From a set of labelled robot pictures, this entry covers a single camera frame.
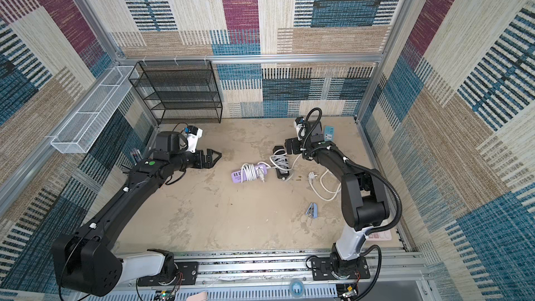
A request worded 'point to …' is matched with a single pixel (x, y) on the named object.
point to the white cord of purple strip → (250, 172)
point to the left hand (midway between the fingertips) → (212, 153)
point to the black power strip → (281, 173)
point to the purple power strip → (236, 176)
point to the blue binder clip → (312, 210)
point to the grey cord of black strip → (280, 160)
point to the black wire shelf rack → (179, 91)
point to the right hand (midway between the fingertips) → (298, 144)
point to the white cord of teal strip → (311, 176)
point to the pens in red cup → (136, 155)
